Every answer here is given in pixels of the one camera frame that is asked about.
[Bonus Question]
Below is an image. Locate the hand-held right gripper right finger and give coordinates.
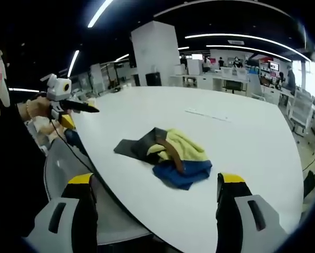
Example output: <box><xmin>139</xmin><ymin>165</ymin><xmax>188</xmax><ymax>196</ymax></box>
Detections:
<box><xmin>215</xmin><ymin>172</ymin><xmax>290</xmax><ymax>253</ymax></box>

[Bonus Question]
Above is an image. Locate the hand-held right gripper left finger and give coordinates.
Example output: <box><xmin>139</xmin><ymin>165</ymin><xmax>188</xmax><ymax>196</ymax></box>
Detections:
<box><xmin>27</xmin><ymin>172</ymin><xmax>99</xmax><ymax>253</ymax></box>

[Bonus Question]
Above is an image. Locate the dark grey folding template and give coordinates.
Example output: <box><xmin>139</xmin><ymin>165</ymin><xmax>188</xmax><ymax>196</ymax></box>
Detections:
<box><xmin>113</xmin><ymin>126</ymin><xmax>169</xmax><ymax>162</ymax></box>

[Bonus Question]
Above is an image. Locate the yellow and blue garment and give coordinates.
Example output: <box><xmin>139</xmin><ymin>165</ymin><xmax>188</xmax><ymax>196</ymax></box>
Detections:
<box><xmin>146</xmin><ymin>128</ymin><xmax>213</xmax><ymax>191</ymax></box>

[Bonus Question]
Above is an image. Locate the person's left hand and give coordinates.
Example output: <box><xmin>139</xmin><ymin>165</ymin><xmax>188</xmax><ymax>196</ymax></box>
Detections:
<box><xmin>26</xmin><ymin>95</ymin><xmax>53</xmax><ymax>119</ymax></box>

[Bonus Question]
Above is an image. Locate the long ceiling light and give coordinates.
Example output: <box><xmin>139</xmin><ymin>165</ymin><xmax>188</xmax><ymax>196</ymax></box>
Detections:
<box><xmin>87</xmin><ymin>0</ymin><xmax>114</xmax><ymax>28</ymax></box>
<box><xmin>67</xmin><ymin>50</ymin><xmax>80</xmax><ymax>77</ymax></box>
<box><xmin>205</xmin><ymin>44</ymin><xmax>293</xmax><ymax>63</ymax></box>
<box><xmin>184</xmin><ymin>33</ymin><xmax>310</xmax><ymax>62</ymax></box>

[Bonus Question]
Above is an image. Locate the grey office chair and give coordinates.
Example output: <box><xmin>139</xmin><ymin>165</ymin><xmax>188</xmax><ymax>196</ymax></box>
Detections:
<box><xmin>43</xmin><ymin>137</ymin><xmax>154</xmax><ymax>246</ymax></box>

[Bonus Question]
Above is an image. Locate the person's black clothing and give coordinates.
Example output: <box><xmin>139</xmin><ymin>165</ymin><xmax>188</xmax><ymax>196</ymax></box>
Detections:
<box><xmin>0</xmin><ymin>101</ymin><xmax>49</xmax><ymax>253</ymax></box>

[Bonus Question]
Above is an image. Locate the black bin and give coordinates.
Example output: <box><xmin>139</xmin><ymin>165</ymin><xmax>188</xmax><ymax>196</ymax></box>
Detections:
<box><xmin>145</xmin><ymin>72</ymin><xmax>163</xmax><ymax>86</ymax></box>

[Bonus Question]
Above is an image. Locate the white mesh chair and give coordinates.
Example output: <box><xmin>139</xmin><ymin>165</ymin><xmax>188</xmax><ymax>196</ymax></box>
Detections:
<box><xmin>288</xmin><ymin>89</ymin><xmax>315</xmax><ymax>138</ymax></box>

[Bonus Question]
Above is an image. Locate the row of white desks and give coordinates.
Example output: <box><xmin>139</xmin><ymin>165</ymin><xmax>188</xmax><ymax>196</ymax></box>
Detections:
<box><xmin>169</xmin><ymin>73</ymin><xmax>251</xmax><ymax>93</ymax></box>

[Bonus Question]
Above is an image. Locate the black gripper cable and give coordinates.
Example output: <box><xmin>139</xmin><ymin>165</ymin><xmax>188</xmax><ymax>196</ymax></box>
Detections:
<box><xmin>49</xmin><ymin>118</ymin><xmax>95</xmax><ymax>172</ymax></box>

